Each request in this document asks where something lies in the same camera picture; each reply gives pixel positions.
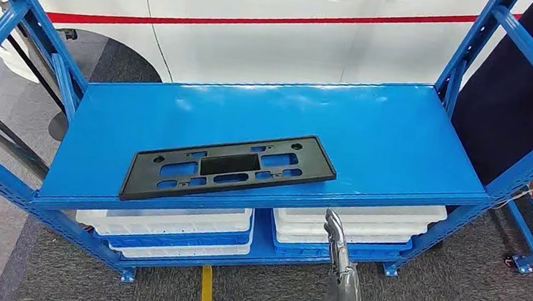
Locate white car with red stripe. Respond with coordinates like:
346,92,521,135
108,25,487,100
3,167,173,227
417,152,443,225
0,0,533,131

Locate black stanchion pole with base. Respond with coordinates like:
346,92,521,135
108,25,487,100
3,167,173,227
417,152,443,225
0,0,82,143

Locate black plastic plate bracket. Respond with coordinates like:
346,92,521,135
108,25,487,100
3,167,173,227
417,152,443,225
118,117,341,221

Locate person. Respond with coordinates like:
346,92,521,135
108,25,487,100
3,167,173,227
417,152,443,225
443,0,533,204

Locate blue metal shelf rack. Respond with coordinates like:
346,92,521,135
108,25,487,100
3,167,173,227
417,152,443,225
0,0,533,301

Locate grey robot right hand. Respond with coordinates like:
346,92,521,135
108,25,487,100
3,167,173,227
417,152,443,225
307,206,380,301

